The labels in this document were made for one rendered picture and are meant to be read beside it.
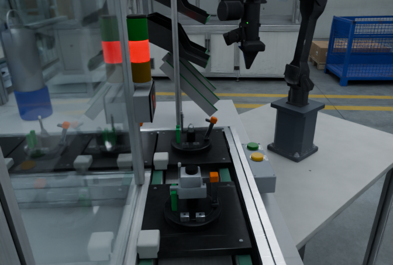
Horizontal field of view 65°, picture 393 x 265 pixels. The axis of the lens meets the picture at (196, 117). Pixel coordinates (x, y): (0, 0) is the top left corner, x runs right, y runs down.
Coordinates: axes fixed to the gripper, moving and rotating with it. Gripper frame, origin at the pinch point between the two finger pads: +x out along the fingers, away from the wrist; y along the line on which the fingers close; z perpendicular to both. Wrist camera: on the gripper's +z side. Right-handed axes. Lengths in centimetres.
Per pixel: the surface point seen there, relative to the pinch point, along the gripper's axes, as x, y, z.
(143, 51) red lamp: -8.0, 26.2, 30.1
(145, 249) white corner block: 28, 51, 30
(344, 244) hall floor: 125, -42, -74
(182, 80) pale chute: 11.7, -16.9, 21.7
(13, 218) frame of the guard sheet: -7, 81, 33
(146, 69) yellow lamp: -3.6, 26.0, 29.8
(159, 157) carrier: 26.6, 16.1, 29.3
